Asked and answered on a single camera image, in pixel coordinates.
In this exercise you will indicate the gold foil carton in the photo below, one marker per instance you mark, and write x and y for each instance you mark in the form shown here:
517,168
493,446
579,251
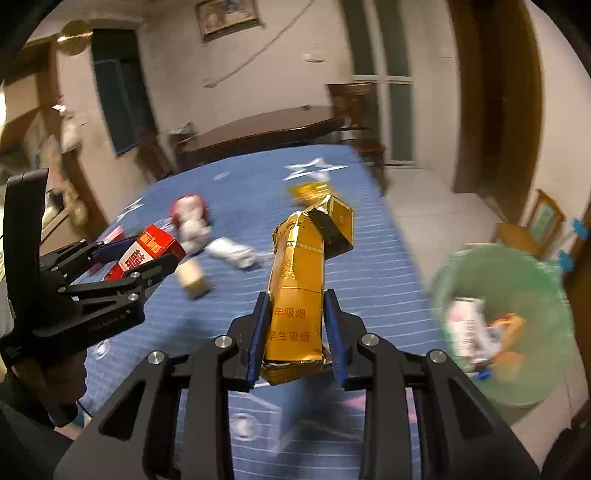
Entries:
295,286

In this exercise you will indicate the tall-backed dark wooden chair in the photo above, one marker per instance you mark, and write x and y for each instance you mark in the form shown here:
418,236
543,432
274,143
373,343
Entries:
358,115

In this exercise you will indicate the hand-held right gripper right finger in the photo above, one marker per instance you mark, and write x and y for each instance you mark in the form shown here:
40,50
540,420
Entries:
333,341

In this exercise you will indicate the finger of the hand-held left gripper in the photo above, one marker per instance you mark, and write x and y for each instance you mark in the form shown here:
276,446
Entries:
83,256
147,277

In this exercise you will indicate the cream foam block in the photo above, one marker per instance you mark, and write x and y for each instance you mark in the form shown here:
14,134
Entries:
194,279

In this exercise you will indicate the blue star-print blanket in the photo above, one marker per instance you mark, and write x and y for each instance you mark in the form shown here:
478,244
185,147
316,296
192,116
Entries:
369,258

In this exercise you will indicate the red and white cloth bundle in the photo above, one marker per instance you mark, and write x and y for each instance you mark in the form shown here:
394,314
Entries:
189,217

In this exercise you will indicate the red cardboard box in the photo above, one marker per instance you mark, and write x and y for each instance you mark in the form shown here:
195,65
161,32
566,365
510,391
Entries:
152,247

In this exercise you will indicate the pile of items on table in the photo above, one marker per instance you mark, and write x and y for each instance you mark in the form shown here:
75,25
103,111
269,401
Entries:
181,133

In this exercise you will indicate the white wall switch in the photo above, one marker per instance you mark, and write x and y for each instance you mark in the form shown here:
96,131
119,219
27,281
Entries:
314,57

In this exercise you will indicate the gold round wall clock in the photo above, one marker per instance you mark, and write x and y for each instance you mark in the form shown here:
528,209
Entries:
76,37

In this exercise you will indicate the dark wooden dining table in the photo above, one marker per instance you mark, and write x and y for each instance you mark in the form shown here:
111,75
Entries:
258,131

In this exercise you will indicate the hanging white plastic bag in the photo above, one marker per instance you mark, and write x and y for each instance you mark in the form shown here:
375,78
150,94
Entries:
69,134

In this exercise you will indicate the crumpled white wrapper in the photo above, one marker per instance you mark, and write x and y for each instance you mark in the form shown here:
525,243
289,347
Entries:
233,253

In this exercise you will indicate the green plastic waste bin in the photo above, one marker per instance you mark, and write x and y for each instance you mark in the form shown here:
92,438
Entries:
540,295

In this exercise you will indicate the light wooden chair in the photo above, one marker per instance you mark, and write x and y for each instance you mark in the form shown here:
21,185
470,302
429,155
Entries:
545,217

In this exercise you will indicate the yellow plastic bag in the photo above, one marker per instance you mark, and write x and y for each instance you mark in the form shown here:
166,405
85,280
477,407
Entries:
311,190

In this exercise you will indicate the person's left forearm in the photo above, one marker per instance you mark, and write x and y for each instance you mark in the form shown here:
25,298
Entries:
41,392

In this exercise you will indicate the brown wooden door frame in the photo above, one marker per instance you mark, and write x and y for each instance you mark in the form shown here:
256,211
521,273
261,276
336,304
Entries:
498,115

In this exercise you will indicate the framed wall picture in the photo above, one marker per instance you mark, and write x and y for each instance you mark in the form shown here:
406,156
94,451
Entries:
226,18

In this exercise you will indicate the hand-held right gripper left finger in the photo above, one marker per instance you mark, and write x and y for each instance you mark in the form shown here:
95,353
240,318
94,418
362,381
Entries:
258,341

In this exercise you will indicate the dark window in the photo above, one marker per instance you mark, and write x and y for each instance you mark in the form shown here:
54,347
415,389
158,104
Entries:
122,92

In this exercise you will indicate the frosted glass door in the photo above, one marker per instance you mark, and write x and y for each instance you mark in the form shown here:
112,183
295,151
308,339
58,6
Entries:
397,92

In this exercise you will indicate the white carton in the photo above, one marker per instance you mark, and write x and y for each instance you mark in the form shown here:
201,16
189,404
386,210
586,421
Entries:
464,330

